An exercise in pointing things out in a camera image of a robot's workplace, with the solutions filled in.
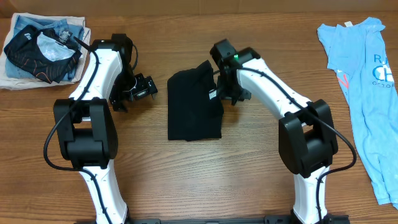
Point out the black t-shirt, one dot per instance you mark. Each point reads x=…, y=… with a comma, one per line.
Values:
x=194, y=110

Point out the folded beige cloth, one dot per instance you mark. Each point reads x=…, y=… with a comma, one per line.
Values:
x=27, y=83

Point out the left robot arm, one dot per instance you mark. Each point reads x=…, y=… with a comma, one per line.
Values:
x=84, y=125

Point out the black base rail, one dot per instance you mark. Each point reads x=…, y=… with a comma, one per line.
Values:
x=270, y=219

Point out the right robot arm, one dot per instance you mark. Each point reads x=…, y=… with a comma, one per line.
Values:
x=307, y=139

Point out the light blue t-shirt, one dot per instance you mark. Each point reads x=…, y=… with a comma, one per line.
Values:
x=357, y=54

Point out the folded black patterned shirt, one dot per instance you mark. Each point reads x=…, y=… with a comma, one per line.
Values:
x=42, y=53

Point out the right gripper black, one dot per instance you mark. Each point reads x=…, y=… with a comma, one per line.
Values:
x=223, y=93

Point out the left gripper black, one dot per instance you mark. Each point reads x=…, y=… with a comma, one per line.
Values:
x=147, y=86

